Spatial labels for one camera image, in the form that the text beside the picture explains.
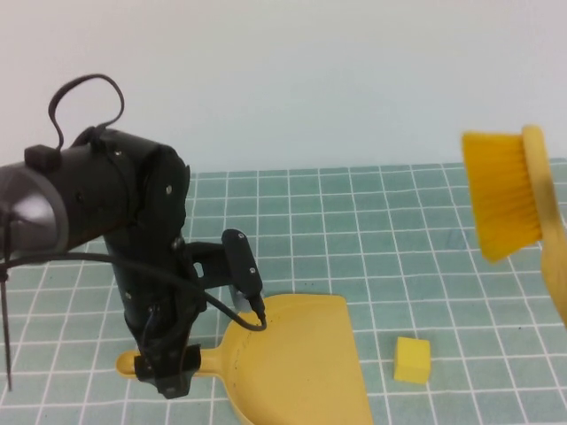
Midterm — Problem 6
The small yellow foam cube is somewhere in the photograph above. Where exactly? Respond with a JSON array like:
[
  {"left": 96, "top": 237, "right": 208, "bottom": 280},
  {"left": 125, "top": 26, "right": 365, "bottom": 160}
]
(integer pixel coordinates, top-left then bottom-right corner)
[{"left": 393, "top": 336, "right": 433, "bottom": 384}]

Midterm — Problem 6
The yellow hand brush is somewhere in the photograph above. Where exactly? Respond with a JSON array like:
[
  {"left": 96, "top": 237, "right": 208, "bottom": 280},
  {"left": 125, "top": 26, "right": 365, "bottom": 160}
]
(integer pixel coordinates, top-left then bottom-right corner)
[{"left": 460, "top": 124, "right": 567, "bottom": 331}]

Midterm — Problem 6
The yellow plastic dustpan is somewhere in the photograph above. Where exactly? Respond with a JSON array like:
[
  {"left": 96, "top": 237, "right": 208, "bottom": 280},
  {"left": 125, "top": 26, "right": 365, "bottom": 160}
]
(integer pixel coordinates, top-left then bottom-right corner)
[{"left": 114, "top": 292, "right": 376, "bottom": 425}]

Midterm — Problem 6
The green checked tablecloth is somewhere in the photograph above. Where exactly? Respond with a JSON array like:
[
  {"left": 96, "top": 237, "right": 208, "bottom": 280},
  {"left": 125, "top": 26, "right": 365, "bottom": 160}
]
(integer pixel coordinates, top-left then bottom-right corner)
[{"left": 0, "top": 161, "right": 567, "bottom": 425}]

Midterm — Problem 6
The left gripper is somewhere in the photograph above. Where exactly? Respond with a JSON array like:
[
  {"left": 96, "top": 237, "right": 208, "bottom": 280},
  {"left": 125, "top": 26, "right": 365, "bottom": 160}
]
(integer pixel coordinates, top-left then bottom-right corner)
[{"left": 105, "top": 223, "right": 208, "bottom": 399}]

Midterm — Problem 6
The left gripper black cable loop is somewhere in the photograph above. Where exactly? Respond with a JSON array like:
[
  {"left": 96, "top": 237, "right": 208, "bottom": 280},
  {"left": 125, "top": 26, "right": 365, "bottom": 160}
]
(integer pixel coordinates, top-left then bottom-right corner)
[{"left": 47, "top": 73, "right": 125, "bottom": 147}]

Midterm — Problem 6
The black zip tie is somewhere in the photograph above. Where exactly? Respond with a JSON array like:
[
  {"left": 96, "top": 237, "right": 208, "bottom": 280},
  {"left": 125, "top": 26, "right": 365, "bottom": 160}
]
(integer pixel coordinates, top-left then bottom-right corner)
[{"left": 0, "top": 212, "right": 15, "bottom": 391}]

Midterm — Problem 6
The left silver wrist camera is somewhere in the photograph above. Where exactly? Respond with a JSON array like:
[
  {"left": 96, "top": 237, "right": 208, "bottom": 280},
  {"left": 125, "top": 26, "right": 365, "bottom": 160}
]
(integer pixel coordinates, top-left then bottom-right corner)
[{"left": 229, "top": 285, "right": 254, "bottom": 312}]

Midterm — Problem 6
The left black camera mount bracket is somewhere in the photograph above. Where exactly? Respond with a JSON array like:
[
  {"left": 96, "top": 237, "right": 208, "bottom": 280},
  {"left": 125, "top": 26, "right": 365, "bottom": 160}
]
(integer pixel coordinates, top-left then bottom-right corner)
[{"left": 176, "top": 228, "right": 266, "bottom": 311}]

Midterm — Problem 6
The left camera black cable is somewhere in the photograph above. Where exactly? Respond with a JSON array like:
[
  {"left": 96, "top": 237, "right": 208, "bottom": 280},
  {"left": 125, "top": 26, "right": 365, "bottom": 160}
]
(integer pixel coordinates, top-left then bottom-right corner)
[{"left": 0, "top": 251, "right": 269, "bottom": 332}]

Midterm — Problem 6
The black cable clip block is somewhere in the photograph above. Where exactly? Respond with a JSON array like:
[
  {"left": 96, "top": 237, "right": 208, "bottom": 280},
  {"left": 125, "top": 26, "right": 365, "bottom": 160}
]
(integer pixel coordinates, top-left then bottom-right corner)
[{"left": 24, "top": 144, "right": 61, "bottom": 172}]

